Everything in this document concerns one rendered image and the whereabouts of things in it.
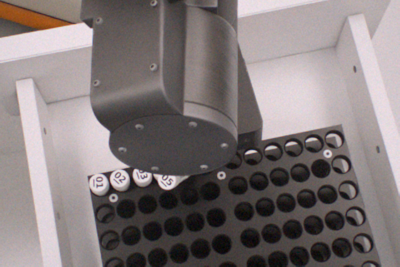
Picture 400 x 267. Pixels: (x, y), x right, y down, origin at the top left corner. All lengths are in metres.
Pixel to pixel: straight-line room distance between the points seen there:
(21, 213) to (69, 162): 0.87
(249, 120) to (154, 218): 0.12
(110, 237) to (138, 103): 0.26
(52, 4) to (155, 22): 1.06
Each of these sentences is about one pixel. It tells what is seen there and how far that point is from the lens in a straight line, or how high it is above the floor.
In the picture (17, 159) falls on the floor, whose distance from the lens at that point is 1.54.
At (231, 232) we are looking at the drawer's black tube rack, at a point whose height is 0.90.
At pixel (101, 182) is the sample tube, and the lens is 0.56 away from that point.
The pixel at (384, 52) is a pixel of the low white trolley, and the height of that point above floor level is 0.76.
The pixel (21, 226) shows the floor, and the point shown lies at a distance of 1.51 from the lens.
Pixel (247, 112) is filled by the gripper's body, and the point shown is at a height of 1.00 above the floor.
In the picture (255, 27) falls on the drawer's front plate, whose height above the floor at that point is 0.90.
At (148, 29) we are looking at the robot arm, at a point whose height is 1.13.
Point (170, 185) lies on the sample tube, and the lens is 0.53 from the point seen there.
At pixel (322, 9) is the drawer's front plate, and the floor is 0.91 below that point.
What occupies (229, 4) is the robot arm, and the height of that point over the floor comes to 1.07.
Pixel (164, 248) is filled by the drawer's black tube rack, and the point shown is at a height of 0.90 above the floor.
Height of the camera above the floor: 1.45
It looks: 72 degrees down
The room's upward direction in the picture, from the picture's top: 1 degrees clockwise
